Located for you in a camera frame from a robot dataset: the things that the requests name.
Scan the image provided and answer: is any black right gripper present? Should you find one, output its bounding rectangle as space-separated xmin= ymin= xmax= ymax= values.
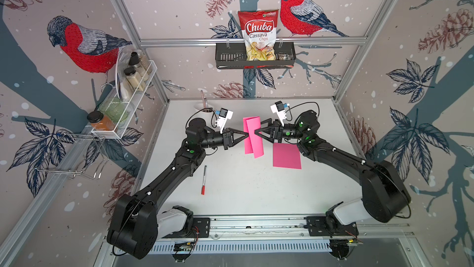
xmin=254 ymin=119 xmax=306 ymax=147

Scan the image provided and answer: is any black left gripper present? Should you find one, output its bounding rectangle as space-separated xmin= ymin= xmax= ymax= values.
xmin=199 ymin=127 xmax=248 ymax=152

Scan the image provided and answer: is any pink square paper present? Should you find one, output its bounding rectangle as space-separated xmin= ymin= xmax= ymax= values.
xmin=243 ymin=116 xmax=264 ymax=158
xmin=273 ymin=143 xmax=302 ymax=169

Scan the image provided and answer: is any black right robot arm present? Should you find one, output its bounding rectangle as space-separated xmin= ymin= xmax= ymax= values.
xmin=253 ymin=110 xmax=411 ymax=234

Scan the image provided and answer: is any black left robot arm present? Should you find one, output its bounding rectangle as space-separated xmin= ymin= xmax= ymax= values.
xmin=107 ymin=118 xmax=249 ymax=259

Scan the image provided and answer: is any white cup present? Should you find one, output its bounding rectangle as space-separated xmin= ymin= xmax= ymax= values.
xmin=194 ymin=102 xmax=214 ymax=113

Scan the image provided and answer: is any pink pen in cup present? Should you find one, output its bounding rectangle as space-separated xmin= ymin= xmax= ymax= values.
xmin=200 ymin=90 xmax=208 ymax=108

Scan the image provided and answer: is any red marker pen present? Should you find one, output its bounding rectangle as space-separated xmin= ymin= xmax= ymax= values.
xmin=201 ymin=165 xmax=207 ymax=195

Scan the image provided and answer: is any Chuba cassava chips bag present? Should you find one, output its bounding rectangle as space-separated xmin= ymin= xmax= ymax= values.
xmin=238 ymin=10 xmax=278 ymax=62

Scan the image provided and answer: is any beige spice bottle black cap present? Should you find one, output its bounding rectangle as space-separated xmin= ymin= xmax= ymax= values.
xmin=123 ymin=67 xmax=146 ymax=92

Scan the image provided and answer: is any green glass jar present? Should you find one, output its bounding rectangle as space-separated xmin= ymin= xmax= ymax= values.
xmin=98 ymin=97 xmax=128 ymax=125

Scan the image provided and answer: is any orange spice jar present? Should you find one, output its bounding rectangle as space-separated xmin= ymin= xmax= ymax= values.
xmin=87 ymin=110 xmax=116 ymax=131

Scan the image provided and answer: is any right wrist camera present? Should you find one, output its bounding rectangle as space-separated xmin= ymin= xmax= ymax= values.
xmin=270 ymin=101 xmax=290 ymax=126

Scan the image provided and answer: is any black wire basket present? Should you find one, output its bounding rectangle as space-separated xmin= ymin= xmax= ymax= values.
xmin=216 ymin=42 xmax=296 ymax=69

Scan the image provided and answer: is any aluminium mounting rail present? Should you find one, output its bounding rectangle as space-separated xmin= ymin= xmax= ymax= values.
xmin=103 ymin=213 xmax=412 ymax=244

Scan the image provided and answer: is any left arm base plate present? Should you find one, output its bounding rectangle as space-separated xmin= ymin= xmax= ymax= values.
xmin=164 ymin=217 xmax=211 ymax=239

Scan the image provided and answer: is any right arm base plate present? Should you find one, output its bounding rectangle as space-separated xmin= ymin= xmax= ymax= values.
xmin=304 ymin=215 xmax=359 ymax=238

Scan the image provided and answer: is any white wire shelf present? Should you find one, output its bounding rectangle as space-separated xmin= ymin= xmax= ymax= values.
xmin=92 ymin=47 xmax=158 ymax=139

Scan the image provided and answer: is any chrome wire hook rack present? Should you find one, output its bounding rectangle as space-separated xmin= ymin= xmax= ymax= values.
xmin=35 ymin=131 xmax=109 ymax=180

